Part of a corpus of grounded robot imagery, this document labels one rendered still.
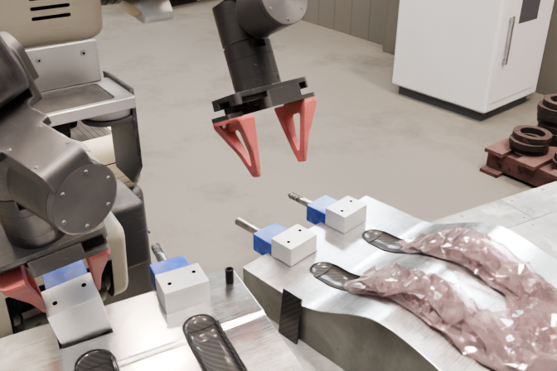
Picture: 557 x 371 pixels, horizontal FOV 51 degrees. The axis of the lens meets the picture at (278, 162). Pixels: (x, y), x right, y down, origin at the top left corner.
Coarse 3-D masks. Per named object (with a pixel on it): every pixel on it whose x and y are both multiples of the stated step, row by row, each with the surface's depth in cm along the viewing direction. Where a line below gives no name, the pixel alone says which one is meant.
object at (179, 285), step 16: (160, 256) 71; (160, 272) 67; (176, 272) 64; (192, 272) 65; (160, 288) 63; (176, 288) 62; (192, 288) 63; (208, 288) 64; (160, 304) 65; (176, 304) 63; (192, 304) 64
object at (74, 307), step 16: (48, 272) 62; (64, 272) 61; (80, 272) 61; (48, 288) 60; (64, 288) 58; (80, 288) 58; (96, 288) 58; (48, 304) 57; (64, 304) 57; (80, 304) 57; (96, 304) 57; (64, 320) 57; (80, 320) 58; (96, 320) 59; (64, 336) 58; (80, 336) 59
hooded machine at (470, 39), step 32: (416, 0) 344; (448, 0) 328; (480, 0) 313; (512, 0) 308; (544, 0) 329; (416, 32) 351; (448, 32) 334; (480, 32) 318; (512, 32) 314; (544, 32) 342; (416, 64) 358; (448, 64) 340; (480, 64) 324; (512, 64) 331; (416, 96) 370; (448, 96) 346; (480, 96) 330; (512, 96) 346
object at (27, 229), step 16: (0, 208) 48; (16, 208) 48; (0, 224) 53; (16, 224) 49; (32, 224) 49; (48, 224) 50; (0, 240) 52; (16, 240) 50; (32, 240) 50; (48, 240) 51; (64, 240) 51; (80, 240) 52; (0, 256) 50; (16, 256) 50; (32, 256) 50; (0, 272) 50
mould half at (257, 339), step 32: (224, 288) 66; (128, 320) 62; (160, 320) 62; (224, 320) 62; (256, 320) 62; (0, 352) 58; (32, 352) 58; (64, 352) 58; (128, 352) 58; (160, 352) 58; (256, 352) 58; (288, 352) 58
